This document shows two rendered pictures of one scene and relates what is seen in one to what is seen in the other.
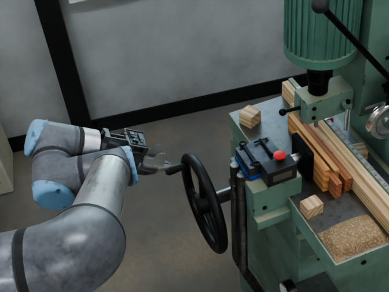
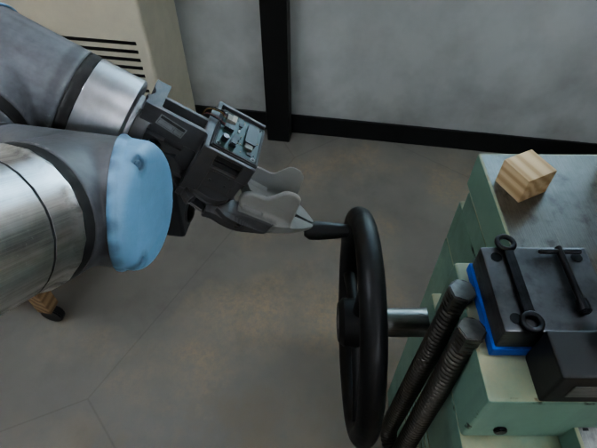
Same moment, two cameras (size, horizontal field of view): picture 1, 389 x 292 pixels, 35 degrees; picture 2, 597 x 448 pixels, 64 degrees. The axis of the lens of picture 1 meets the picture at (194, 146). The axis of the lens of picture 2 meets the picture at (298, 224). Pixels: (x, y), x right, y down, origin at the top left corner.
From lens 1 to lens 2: 1.10 m
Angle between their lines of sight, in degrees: 14
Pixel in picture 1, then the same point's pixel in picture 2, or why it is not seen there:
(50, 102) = (250, 76)
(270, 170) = (574, 364)
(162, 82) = (387, 95)
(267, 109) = (564, 173)
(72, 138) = (43, 73)
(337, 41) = not seen: outside the picture
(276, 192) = (555, 413)
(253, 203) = (476, 417)
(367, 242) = not seen: outside the picture
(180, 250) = (330, 308)
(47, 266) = not seen: outside the picture
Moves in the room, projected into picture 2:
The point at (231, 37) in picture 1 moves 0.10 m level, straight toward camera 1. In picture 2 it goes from (496, 62) to (491, 76)
